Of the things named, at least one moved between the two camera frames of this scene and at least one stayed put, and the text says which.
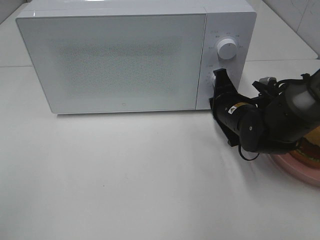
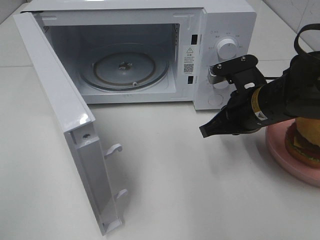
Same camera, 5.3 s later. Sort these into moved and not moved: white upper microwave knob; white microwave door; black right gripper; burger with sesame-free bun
Moved: black right gripper; white microwave door
Not moved: white upper microwave knob; burger with sesame-free bun
